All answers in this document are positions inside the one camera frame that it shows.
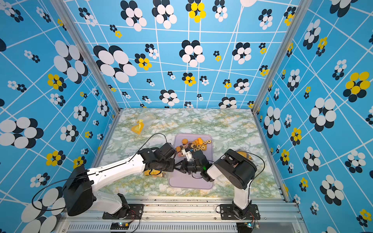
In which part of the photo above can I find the aluminium front rail frame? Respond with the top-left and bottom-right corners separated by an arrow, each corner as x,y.
55,197 -> 309,233

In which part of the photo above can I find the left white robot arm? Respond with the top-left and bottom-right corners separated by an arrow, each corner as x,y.
62,143 -> 176,219

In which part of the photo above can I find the ziploc cookie bag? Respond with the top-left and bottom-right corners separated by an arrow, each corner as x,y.
236,150 -> 253,161
143,169 -> 168,178

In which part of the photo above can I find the aluminium corner post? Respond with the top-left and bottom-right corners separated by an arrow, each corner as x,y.
252,0 -> 312,115
50,0 -> 121,114

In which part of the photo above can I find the poured cookies pile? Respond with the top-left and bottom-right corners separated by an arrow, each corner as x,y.
175,137 -> 213,157

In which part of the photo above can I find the green circuit board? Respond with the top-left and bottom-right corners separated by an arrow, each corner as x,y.
237,222 -> 255,233
110,222 -> 130,232

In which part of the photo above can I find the ziploc bag of cookies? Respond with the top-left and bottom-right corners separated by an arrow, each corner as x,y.
131,112 -> 156,135

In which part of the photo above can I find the lilac rectangular tray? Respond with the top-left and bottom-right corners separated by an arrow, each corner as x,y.
168,134 -> 213,190

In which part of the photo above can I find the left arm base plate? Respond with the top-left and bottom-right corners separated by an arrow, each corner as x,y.
103,204 -> 145,220

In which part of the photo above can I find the left aluminium corner post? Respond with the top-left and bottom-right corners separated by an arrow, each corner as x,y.
50,0 -> 121,114

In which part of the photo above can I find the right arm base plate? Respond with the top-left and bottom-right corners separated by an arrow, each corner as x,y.
218,204 -> 261,220

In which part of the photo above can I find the right aluminium corner post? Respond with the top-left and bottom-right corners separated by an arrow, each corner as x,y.
252,0 -> 312,115

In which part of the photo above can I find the left green circuit board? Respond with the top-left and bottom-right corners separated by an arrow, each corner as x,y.
110,222 -> 130,232

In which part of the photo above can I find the right green circuit board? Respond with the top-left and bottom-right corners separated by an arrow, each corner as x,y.
237,222 -> 255,233

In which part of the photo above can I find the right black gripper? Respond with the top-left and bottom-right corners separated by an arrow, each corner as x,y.
177,159 -> 204,174

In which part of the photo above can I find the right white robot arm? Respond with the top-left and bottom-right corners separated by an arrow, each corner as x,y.
174,149 -> 257,220

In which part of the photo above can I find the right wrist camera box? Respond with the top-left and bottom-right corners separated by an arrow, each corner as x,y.
181,149 -> 194,162

